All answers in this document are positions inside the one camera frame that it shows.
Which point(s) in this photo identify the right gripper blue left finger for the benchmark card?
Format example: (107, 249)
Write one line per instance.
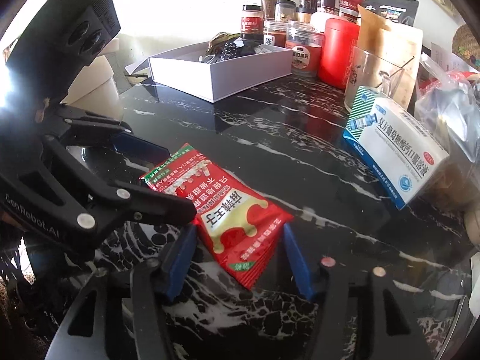
(177, 261)

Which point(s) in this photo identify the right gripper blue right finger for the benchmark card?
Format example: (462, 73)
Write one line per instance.
(297, 264)

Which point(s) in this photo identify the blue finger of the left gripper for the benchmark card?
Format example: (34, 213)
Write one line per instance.
(133, 146)
(150, 207)

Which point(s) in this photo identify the red snack packet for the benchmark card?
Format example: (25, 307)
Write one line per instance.
(239, 227)

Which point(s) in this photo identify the nutritious cereal packet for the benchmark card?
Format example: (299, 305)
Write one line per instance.
(217, 43)

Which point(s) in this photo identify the black polka dot scrunchie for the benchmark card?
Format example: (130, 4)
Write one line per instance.
(231, 51)

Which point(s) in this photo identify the black cloth item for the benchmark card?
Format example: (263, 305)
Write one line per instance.
(246, 47)

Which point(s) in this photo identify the cream electric kettle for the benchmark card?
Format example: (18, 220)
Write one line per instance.
(94, 88)

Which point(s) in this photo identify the white open gift box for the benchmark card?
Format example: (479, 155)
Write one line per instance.
(180, 69)

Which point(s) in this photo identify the blue white medicine box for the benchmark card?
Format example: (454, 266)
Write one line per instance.
(400, 152)

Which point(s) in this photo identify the red label sauce jar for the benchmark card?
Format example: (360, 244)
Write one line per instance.
(252, 22)

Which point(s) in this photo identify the chenpi spice jar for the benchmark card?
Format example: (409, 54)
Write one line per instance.
(275, 33)

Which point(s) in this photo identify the brown powder jar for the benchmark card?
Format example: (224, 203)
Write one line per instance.
(269, 7)

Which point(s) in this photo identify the orange label clear jar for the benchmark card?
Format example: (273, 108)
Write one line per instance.
(306, 45)

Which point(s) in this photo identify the seed jar black lid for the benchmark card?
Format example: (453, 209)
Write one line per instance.
(285, 10)

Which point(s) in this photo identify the gold jar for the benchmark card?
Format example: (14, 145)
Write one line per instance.
(303, 15)

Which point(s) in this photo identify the pink jar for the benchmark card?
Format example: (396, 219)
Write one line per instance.
(318, 20)

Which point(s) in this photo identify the glass mug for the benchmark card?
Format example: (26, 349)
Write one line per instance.
(372, 71)

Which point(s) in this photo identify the red canister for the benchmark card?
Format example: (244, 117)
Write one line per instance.
(337, 51)

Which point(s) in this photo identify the clear plastic bag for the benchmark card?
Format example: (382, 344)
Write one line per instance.
(448, 109)

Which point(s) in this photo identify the kraft paper pouch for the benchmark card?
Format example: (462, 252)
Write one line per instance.
(398, 44)

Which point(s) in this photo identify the black coffee pouch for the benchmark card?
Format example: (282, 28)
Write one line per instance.
(397, 11)

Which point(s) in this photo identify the woven straw trivet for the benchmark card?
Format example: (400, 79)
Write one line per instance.
(465, 46)

